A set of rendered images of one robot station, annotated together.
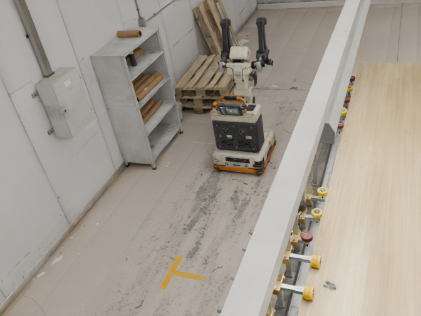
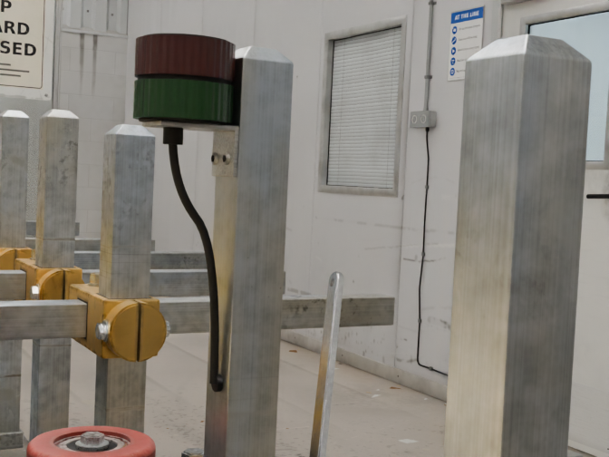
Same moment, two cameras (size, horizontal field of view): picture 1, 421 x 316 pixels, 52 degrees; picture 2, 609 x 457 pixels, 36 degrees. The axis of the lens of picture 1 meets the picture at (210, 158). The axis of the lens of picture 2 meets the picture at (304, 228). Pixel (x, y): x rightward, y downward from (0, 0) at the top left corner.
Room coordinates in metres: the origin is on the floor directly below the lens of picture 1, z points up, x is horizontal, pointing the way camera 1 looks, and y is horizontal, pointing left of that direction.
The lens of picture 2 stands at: (2.57, -0.97, 1.08)
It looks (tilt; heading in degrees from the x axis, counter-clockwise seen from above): 3 degrees down; 124
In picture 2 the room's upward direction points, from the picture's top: 3 degrees clockwise
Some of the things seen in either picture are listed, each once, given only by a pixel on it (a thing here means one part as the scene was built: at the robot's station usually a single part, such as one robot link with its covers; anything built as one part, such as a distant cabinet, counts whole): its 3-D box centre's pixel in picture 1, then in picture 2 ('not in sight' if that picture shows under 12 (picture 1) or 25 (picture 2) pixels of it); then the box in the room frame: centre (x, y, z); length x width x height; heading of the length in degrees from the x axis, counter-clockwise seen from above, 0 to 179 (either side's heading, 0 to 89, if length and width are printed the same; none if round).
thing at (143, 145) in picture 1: (141, 98); not in sight; (5.09, 0.72, 0.78); 0.90 x 0.45 x 1.55; 153
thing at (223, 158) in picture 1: (237, 159); not in sight; (4.15, -0.31, 0.23); 0.41 x 0.02 x 0.08; 62
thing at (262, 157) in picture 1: (244, 148); not in sight; (4.45, -0.44, 0.16); 0.67 x 0.64 x 0.25; 152
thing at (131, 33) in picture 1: (129, 34); not in sight; (5.19, 0.68, 1.59); 0.30 x 0.08 x 0.08; 63
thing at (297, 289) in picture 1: (269, 284); (91, 281); (1.75, -0.21, 0.95); 0.50 x 0.04 x 0.04; 63
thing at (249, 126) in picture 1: (238, 123); not in sight; (4.36, -0.40, 0.59); 0.55 x 0.34 x 0.83; 62
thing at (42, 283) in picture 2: (277, 283); (48, 286); (1.74, -0.27, 0.95); 0.14 x 0.06 x 0.05; 153
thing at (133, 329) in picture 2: (287, 253); (114, 320); (1.97, -0.38, 0.95); 0.14 x 0.06 x 0.05; 153
